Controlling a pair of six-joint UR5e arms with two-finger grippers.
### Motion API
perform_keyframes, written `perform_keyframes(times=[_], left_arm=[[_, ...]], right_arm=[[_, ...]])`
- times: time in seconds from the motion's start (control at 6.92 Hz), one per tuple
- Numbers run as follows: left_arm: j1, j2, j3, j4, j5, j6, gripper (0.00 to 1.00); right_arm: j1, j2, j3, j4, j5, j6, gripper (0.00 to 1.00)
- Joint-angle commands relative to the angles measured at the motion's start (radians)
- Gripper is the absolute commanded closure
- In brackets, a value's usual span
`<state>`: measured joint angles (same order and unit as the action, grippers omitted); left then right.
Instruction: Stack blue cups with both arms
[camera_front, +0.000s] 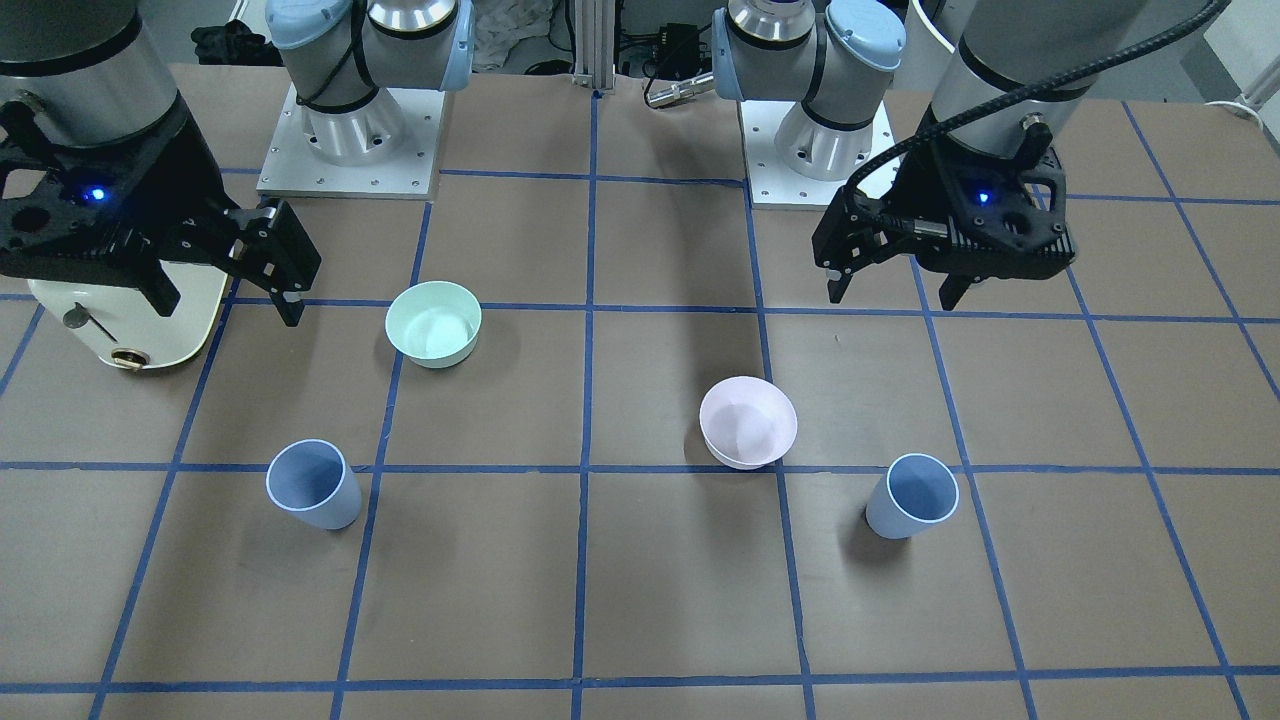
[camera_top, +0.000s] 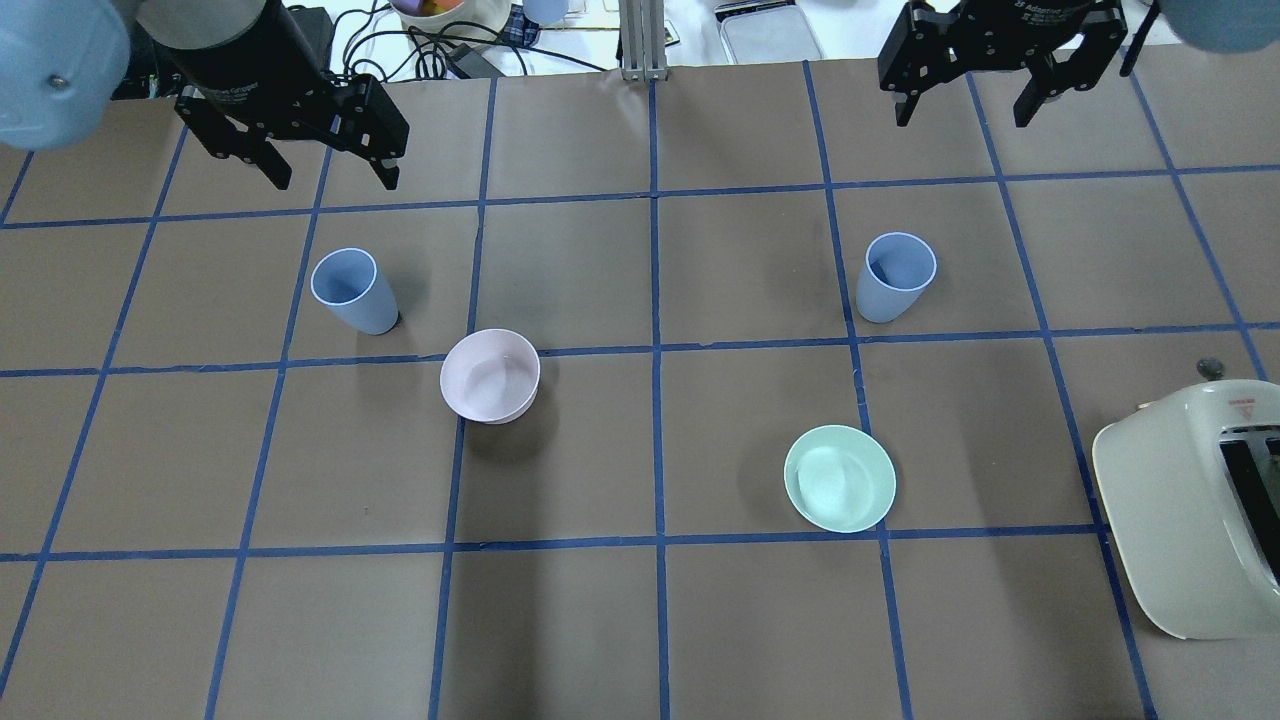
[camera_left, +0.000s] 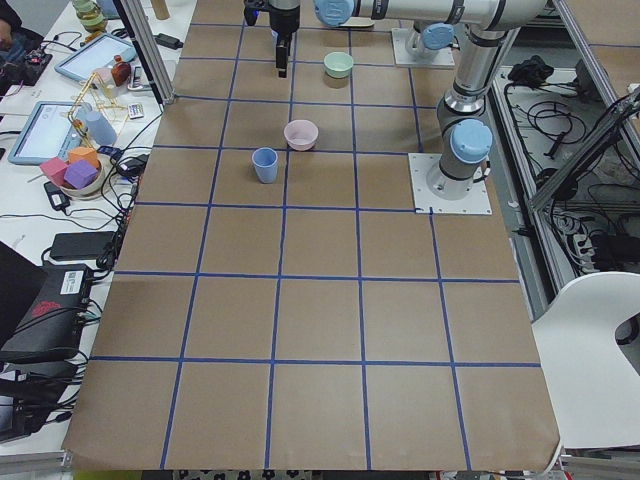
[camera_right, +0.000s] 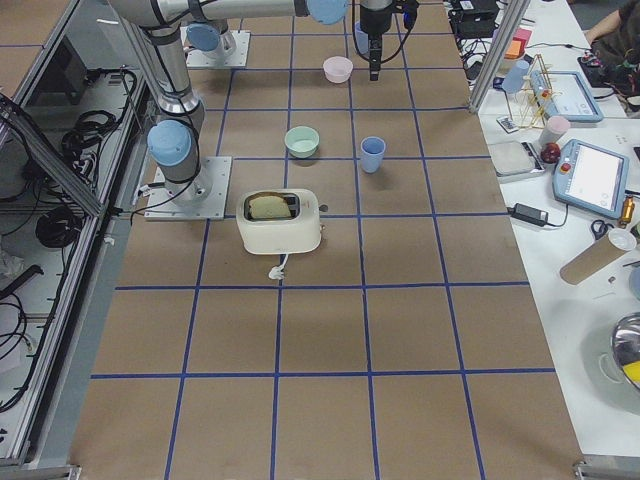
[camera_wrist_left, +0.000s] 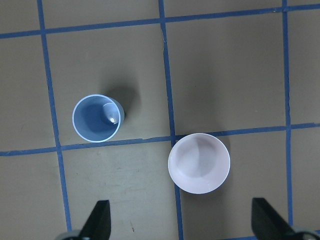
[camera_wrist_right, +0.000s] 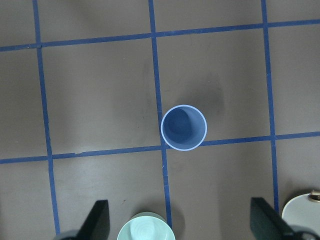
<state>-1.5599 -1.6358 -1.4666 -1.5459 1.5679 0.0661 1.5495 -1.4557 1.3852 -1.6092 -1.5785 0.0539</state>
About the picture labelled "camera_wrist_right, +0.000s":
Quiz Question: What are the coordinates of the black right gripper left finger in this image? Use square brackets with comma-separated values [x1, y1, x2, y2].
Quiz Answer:
[76, 200, 110, 240]

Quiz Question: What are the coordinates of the blue plastic cup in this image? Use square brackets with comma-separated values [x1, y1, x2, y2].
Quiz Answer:
[160, 104, 208, 152]

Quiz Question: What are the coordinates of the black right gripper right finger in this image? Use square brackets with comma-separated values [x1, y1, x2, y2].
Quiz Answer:
[250, 197, 290, 240]

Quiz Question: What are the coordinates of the mint green bowl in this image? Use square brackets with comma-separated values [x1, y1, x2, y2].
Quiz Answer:
[117, 212, 176, 240]

